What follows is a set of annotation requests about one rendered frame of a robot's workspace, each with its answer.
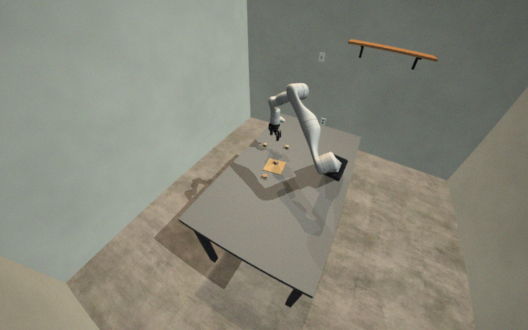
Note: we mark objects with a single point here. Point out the tan flat mat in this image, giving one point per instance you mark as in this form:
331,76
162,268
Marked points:
271,167

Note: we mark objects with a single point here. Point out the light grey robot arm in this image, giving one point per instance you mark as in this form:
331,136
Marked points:
308,122

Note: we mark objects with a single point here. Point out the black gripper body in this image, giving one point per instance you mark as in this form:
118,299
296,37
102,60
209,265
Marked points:
275,127

